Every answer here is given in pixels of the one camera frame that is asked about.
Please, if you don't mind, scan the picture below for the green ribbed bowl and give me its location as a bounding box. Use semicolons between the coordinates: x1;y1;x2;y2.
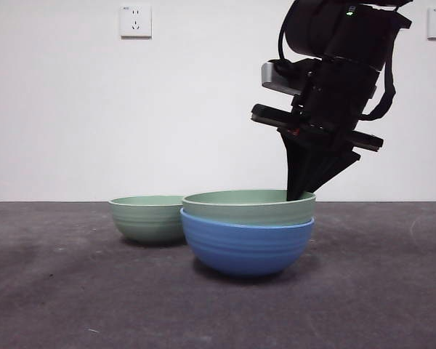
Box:
182;189;317;228
108;195;187;245

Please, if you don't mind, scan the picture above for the blue ribbed bowl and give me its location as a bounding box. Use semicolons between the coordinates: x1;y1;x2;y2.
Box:
179;207;315;276

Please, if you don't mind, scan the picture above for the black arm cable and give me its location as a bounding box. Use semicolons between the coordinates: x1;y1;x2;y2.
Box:
361;60;397;121

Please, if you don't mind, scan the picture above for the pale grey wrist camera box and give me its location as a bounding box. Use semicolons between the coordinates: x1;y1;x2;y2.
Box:
260;60;308;97

